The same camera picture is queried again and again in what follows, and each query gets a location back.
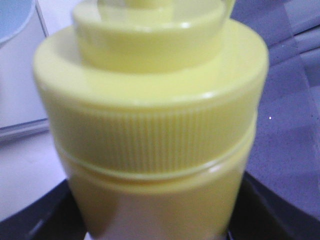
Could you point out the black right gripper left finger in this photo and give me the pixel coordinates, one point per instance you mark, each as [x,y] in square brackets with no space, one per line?
[55,216]

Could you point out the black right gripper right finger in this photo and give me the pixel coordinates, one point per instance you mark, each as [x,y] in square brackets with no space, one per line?
[260,214]

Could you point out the silver digital kitchen scale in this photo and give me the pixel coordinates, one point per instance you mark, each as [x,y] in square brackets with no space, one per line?
[21,110]

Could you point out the yellow squeeze bottle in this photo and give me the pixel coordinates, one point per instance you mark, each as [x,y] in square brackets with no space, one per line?
[153,107]

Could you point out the light blue plastic cup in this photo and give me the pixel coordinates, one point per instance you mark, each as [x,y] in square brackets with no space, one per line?
[14,16]

